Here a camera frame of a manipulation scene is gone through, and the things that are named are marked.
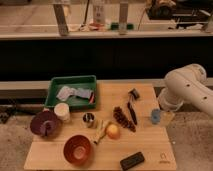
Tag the yellow banana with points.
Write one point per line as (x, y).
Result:
(100, 133)

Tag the black dish brush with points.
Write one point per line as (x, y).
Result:
(133, 95)

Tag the red marker pen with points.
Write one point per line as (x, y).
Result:
(92, 98)

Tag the yellow red apple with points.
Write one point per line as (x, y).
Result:
(113, 131)

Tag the white bottle on shelf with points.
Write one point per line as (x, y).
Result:
(99, 11)

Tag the dark purple grape bunch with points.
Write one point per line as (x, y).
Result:
(121, 118)

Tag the black rectangular remote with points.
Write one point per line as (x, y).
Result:
(132, 161)

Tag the purple plastic bowl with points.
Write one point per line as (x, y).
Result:
(44, 123)

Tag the blue plastic cup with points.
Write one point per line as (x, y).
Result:
(155, 116)

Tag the white paper cup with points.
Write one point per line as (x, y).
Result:
(62, 112)

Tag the grey metal post left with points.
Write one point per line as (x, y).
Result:
(60, 18)

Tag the green plastic tray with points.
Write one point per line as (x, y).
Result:
(74, 102)

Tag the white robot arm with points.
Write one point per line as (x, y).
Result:
(186, 84)

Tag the green object on shelf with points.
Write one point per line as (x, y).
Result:
(115, 26)

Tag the black device on shelf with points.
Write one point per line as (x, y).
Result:
(167, 9)

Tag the grey blue cloth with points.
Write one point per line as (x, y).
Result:
(65, 92)

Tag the grey metal post right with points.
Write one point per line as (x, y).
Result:
(123, 14)

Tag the grey metal post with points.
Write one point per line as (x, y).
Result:
(123, 14)
(60, 18)

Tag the brown wooden bowl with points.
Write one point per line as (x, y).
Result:
(77, 150)

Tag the small metal cup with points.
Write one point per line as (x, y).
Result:
(89, 119)

